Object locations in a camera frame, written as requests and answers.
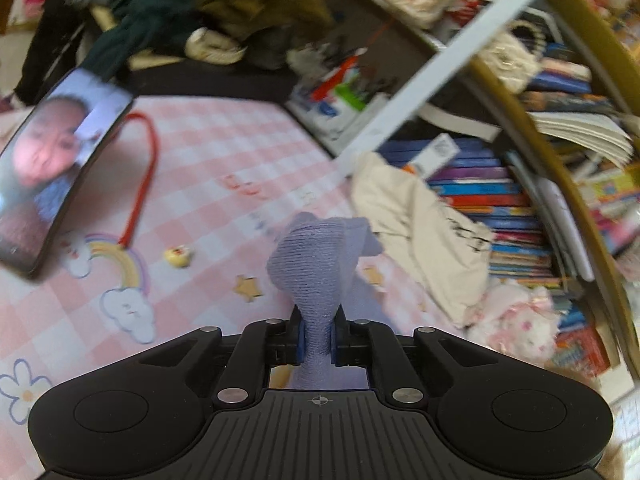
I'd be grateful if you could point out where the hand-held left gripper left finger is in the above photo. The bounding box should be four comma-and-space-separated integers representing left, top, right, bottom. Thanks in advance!
132, 306, 306, 408

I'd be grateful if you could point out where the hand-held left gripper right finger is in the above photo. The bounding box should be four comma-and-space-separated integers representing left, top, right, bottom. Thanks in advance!
329, 307, 506, 408

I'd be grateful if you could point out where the purple and pink sweater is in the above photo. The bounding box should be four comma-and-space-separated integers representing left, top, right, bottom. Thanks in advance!
266, 212, 387, 391

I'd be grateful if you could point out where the cream tote bag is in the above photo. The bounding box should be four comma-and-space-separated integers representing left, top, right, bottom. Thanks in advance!
350, 152, 497, 327

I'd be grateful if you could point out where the small yellow charm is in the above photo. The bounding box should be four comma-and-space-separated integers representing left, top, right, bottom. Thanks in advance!
163, 244, 194, 267

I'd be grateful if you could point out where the white plush rabbit toy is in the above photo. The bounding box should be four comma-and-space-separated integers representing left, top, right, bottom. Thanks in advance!
467, 279, 558, 367

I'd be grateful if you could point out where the pink checkered printed sheet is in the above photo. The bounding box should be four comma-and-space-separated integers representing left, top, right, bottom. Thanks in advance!
0, 95, 640, 480

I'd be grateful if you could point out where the row of colourful books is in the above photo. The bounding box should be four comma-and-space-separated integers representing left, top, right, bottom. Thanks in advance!
377, 35, 640, 378

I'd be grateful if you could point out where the wooden bookshelf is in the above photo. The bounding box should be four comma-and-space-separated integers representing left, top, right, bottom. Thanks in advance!
467, 0, 640, 366

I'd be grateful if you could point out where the black smartphone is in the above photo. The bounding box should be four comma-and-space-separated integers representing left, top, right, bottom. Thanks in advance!
0, 67, 135, 279

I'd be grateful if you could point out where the white woven bag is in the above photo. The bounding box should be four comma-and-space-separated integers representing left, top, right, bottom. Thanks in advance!
479, 19, 547, 92

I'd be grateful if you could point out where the dark green cloth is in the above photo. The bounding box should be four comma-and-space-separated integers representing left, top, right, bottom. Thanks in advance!
84, 0, 202, 82

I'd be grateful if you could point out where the red cord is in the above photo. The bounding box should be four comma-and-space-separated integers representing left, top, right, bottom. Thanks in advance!
119, 113, 161, 252

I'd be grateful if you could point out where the white bookshelf frame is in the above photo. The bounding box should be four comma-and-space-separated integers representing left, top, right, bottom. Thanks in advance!
334, 0, 565, 177

